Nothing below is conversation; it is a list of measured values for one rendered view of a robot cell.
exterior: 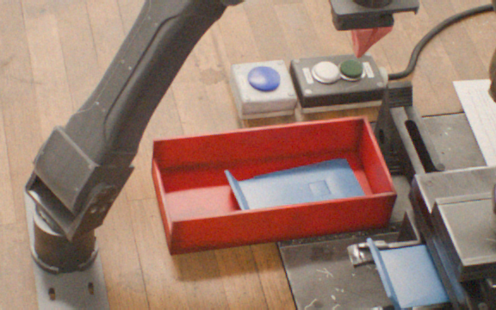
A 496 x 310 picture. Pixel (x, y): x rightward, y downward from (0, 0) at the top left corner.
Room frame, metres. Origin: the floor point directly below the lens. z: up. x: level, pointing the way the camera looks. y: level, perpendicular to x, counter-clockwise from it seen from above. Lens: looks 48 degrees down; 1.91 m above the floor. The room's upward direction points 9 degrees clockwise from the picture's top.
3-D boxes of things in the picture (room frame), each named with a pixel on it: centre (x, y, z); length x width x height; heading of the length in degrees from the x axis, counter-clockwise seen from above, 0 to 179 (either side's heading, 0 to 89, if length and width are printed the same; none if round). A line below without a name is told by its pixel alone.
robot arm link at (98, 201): (0.73, 0.18, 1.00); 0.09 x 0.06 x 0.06; 47
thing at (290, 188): (0.84, -0.06, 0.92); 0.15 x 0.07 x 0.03; 117
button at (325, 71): (1.02, -0.07, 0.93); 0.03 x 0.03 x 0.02
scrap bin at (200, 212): (0.84, -0.03, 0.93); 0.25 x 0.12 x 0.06; 110
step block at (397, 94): (0.94, -0.16, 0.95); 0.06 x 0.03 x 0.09; 20
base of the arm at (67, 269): (0.72, 0.18, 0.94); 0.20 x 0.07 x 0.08; 20
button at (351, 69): (1.04, -0.10, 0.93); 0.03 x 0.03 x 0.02
